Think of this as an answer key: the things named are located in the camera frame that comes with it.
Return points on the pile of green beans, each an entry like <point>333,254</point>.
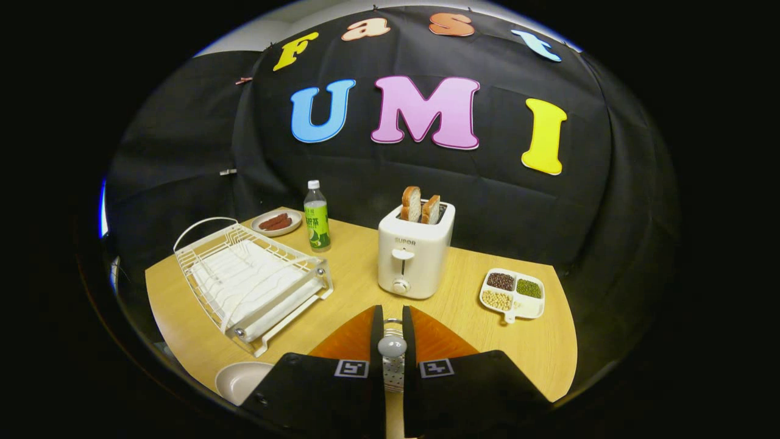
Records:
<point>529,288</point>

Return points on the large white plate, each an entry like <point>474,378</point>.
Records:
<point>237,381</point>

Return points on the red meat piece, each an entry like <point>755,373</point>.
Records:
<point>281,224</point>
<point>272,221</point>

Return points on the white divided snack dish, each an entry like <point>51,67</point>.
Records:
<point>529,308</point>

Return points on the white toaster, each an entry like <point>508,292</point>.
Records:
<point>414,268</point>

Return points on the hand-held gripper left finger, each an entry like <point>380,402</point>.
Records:
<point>317,396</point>

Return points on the green label drink bottle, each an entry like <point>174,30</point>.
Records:
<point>317,225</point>

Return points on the toast bread slice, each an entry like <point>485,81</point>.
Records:
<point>411,204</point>
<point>431,210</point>

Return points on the small white plate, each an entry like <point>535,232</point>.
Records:
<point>292,227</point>

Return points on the pile of yellow soybeans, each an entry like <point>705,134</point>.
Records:
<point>496,300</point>

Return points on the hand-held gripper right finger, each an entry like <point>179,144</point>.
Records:
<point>475,396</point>

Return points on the pile of red beans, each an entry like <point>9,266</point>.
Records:
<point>500,281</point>

